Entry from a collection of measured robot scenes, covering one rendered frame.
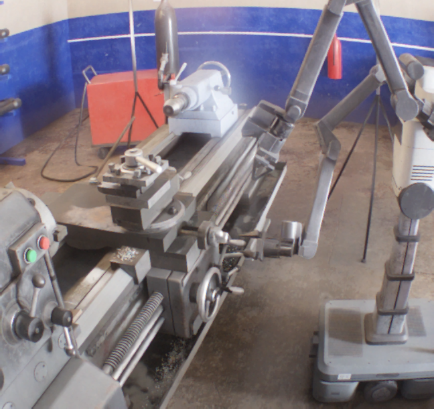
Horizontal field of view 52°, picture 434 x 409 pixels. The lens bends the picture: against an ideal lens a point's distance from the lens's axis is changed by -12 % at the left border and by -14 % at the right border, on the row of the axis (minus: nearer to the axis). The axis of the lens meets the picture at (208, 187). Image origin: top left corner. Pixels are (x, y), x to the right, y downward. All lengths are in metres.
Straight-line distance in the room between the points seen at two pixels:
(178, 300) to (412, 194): 0.91
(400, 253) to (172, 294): 0.90
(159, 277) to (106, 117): 3.23
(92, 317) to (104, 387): 0.27
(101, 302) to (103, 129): 3.41
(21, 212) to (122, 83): 3.63
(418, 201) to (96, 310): 1.17
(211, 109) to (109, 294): 1.43
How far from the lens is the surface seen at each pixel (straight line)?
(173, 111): 2.40
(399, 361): 2.15
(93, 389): 1.32
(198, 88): 2.59
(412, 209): 1.80
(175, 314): 1.77
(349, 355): 2.14
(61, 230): 1.43
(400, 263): 1.99
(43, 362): 1.25
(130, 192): 1.61
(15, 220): 1.09
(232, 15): 5.78
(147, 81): 4.63
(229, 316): 2.72
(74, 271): 1.92
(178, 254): 1.66
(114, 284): 1.61
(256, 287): 2.93
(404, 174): 1.75
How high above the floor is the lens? 1.77
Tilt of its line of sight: 26 degrees down
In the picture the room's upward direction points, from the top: 3 degrees counter-clockwise
